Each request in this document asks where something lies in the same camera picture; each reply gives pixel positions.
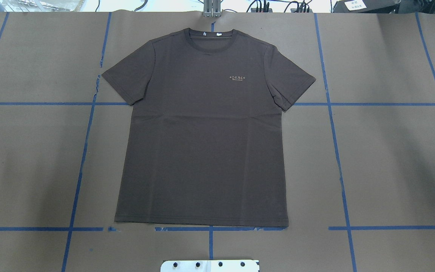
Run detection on dark brown t-shirt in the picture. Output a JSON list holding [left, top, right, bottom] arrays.
[[102, 29, 316, 228]]

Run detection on aluminium frame post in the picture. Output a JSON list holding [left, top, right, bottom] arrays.
[[201, 0, 222, 18]]

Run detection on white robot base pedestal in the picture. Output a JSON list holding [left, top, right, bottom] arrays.
[[160, 260, 260, 272]]

